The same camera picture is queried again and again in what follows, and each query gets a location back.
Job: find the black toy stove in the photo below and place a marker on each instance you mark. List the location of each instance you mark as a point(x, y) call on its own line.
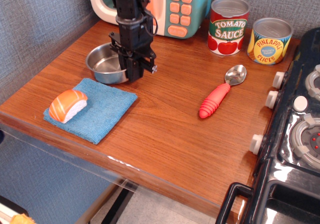
point(286, 178)

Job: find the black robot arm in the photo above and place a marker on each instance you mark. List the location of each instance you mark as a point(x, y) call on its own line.
point(130, 9)

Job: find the red handled spoon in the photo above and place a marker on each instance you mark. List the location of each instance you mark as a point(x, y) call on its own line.
point(234, 76)

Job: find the salmon sushi toy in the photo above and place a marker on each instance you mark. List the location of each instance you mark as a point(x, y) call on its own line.
point(66, 105)

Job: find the pineapple slices can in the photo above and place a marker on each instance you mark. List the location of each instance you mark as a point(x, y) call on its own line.
point(269, 40)

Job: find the toy microwave oven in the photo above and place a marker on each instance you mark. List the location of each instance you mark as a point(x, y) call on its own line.
point(174, 18)

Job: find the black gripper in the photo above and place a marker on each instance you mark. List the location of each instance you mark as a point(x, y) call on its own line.
point(133, 45)

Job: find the tomato sauce can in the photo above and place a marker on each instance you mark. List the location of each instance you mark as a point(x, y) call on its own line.
point(227, 25)

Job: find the blue towel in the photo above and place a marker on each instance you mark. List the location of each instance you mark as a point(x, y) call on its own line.
point(105, 106)

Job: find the small steel pot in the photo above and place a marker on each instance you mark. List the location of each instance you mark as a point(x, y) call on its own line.
point(104, 64)

